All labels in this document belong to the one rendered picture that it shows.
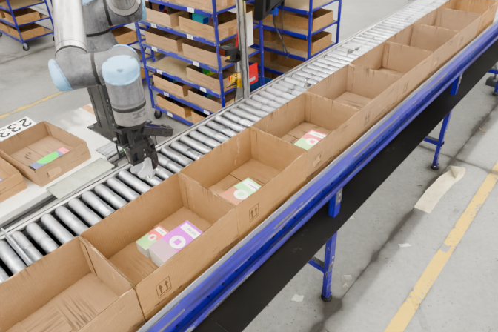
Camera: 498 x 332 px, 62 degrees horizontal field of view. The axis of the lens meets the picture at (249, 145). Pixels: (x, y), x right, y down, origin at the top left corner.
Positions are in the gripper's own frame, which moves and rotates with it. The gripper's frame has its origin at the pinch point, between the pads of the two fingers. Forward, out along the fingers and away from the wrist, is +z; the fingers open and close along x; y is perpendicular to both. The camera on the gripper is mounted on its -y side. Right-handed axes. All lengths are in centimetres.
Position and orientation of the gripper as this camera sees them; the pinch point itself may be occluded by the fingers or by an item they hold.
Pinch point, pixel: (151, 173)
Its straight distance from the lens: 129.9
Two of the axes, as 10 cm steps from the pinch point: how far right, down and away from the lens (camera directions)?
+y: -6.5, 4.5, -6.1
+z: 0.5, 8.3, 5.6
